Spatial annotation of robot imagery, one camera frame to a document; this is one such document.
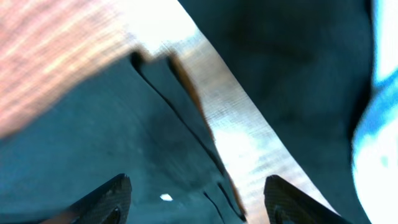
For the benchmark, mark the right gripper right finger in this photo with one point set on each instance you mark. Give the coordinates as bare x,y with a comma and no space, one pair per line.
286,204

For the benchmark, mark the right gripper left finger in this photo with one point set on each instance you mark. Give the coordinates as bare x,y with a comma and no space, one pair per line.
108,204

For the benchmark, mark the black Nike t-shirt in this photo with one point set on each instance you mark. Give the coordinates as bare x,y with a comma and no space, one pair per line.
132,118

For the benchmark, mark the light blue t-shirt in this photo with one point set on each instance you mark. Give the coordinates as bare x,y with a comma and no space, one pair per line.
374,165

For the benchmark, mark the plain black t-shirt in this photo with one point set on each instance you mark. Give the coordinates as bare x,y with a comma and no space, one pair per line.
306,65

